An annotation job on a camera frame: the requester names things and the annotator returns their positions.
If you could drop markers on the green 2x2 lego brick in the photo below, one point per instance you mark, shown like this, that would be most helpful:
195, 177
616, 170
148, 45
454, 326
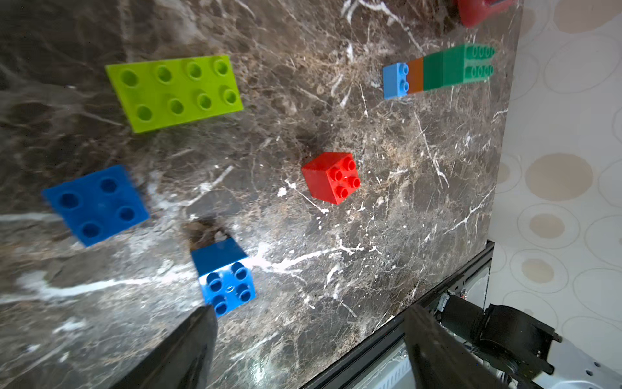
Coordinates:
433, 71

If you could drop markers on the red polka dot toaster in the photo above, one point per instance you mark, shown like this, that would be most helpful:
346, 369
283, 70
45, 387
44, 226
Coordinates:
474, 12

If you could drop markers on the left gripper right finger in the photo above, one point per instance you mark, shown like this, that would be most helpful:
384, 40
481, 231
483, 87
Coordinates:
437, 359

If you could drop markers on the lime green 2x4 lego brick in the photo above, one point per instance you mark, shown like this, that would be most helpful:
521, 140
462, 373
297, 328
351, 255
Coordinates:
159, 94

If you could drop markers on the blue 2x2 lego brick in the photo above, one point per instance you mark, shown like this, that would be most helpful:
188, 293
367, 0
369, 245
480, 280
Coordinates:
226, 283
99, 205

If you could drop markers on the light blue 2x4 lego brick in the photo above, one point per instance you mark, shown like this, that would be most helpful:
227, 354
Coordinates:
394, 78

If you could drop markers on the orange 2x2 lego brick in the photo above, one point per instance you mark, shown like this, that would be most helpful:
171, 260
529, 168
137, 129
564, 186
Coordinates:
415, 76

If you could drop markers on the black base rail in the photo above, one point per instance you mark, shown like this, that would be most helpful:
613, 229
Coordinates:
381, 360

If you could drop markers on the red 2x2 lego brick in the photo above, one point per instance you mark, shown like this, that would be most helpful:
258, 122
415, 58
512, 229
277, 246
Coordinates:
332, 177

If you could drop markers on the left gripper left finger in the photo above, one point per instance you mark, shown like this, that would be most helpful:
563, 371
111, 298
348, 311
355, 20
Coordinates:
182, 360

